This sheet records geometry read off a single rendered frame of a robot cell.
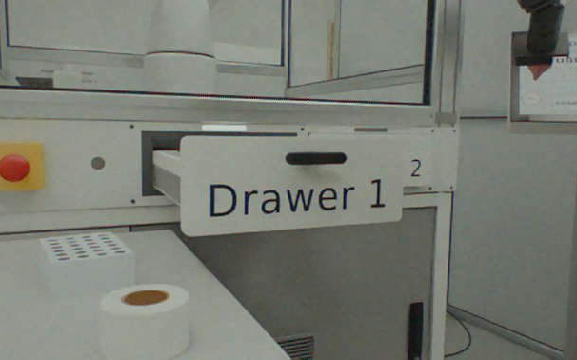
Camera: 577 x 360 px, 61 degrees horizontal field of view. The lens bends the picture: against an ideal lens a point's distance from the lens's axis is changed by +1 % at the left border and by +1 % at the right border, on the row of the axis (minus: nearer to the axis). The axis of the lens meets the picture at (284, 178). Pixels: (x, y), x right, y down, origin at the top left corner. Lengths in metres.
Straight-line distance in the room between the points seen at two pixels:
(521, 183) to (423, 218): 1.27
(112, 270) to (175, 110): 0.39
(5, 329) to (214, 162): 0.25
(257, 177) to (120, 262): 0.18
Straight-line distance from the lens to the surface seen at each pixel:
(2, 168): 0.79
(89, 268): 0.56
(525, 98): 1.30
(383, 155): 0.64
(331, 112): 0.99
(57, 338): 0.47
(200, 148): 0.54
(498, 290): 2.53
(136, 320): 0.39
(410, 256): 1.15
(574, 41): 1.45
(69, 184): 0.86
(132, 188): 0.87
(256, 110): 0.92
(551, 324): 2.41
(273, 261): 0.98
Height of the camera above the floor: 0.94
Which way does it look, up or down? 6 degrees down
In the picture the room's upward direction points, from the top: 1 degrees clockwise
